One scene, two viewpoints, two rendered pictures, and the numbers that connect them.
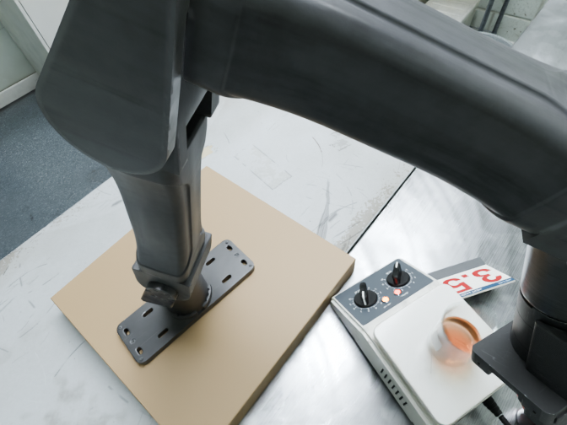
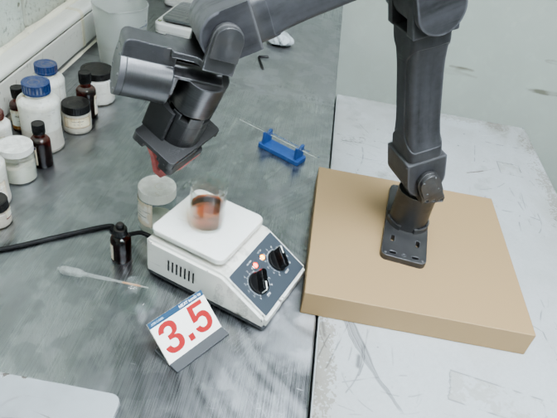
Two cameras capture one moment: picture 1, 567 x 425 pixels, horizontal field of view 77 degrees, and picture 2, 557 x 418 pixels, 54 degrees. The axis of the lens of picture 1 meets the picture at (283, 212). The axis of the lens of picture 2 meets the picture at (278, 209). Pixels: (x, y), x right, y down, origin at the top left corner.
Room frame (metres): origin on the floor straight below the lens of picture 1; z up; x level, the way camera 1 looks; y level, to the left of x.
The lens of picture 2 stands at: (0.58, -0.52, 1.49)
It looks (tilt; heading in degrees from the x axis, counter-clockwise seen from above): 38 degrees down; 135
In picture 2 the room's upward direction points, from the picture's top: 10 degrees clockwise
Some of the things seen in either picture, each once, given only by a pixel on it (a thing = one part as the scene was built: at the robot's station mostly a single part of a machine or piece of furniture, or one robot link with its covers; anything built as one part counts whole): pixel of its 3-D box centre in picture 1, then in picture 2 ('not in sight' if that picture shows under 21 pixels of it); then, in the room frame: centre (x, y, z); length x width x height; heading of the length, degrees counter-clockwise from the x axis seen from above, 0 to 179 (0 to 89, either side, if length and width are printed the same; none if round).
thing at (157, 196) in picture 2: not in sight; (157, 206); (-0.03, -0.18, 0.94); 0.06 x 0.06 x 0.08
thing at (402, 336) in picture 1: (444, 347); (209, 224); (0.09, -0.16, 0.98); 0.12 x 0.12 x 0.01; 23
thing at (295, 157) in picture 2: not in sight; (282, 146); (-0.10, 0.15, 0.92); 0.10 x 0.03 x 0.04; 15
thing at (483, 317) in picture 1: (461, 335); (206, 203); (0.09, -0.17, 1.02); 0.06 x 0.05 x 0.08; 118
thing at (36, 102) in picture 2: not in sight; (40, 114); (-0.33, -0.24, 0.96); 0.07 x 0.07 x 0.13
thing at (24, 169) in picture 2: not in sight; (17, 160); (-0.25, -0.32, 0.93); 0.06 x 0.06 x 0.07
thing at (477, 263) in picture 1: (468, 277); (189, 329); (0.20, -0.26, 0.92); 0.09 x 0.06 x 0.04; 100
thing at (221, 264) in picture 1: (180, 287); (412, 206); (0.22, 0.15, 0.98); 0.20 x 0.07 x 0.08; 127
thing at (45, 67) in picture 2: not in sight; (48, 90); (-0.43, -0.19, 0.96); 0.06 x 0.06 x 0.11
